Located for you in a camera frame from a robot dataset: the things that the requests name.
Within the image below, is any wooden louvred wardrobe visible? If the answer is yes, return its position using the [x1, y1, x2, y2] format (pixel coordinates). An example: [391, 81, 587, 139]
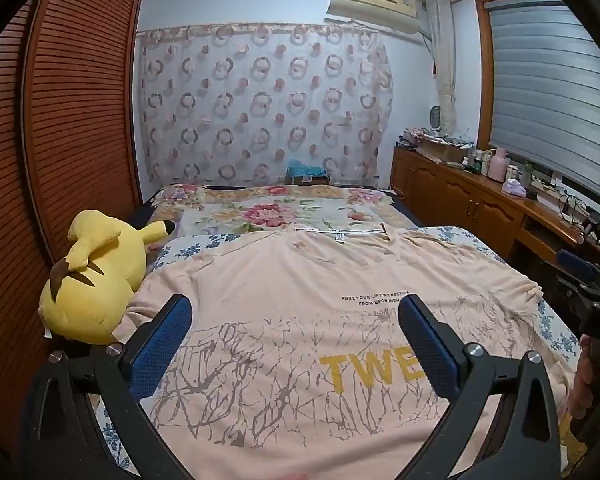
[0, 0, 148, 451]

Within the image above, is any blue floral bedspread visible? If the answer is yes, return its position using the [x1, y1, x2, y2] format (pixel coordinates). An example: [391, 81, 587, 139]
[92, 225, 581, 480]

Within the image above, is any wall air conditioner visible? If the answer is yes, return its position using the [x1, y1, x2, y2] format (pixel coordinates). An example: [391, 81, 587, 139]
[326, 0, 423, 33]

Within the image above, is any peach printed t-shirt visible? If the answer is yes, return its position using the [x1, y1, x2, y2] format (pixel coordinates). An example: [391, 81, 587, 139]
[112, 224, 581, 480]

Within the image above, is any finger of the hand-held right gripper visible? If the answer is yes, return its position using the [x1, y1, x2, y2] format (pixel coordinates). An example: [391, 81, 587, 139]
[555, 249, 600, 286]

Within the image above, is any pink flower blanket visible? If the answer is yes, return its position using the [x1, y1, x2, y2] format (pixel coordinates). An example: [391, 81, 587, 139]
[145, 184, 416, 241]

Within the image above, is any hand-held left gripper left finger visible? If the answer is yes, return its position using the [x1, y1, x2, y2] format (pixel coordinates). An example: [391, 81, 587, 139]
[22, 294, 193, 480]

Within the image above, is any pink jug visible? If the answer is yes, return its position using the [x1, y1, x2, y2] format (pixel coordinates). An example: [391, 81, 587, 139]
[486, 149, 511, 183]

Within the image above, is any cardboard box of clutter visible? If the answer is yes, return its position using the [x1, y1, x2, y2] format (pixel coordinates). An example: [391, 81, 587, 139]
[417, 136, 473, 163]

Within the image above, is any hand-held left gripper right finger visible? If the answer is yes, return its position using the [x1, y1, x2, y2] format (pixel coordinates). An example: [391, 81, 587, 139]
[397, 294, 563, 480]

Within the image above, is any yellow plush toy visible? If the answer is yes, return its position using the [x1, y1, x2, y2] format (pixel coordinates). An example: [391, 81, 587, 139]
[39, 210, 177, 346]

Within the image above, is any grey window blind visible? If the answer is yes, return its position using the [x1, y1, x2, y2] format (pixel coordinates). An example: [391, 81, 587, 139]
[485, 0, 600, 196]

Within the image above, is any wooden cabinet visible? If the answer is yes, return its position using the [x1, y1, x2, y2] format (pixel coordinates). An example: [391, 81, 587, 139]
[390, 145, 600, 281]

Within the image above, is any person's right hand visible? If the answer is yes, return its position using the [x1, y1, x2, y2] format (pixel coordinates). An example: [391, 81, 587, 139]
[566, 335, 600, 426]

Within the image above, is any beige corner curtain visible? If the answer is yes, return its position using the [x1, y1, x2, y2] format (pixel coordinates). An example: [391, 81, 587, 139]
[425, 0, 458, 133]

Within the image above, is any circle print curtain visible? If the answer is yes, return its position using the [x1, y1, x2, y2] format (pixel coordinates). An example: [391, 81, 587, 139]
[137, 24, 395, 188]

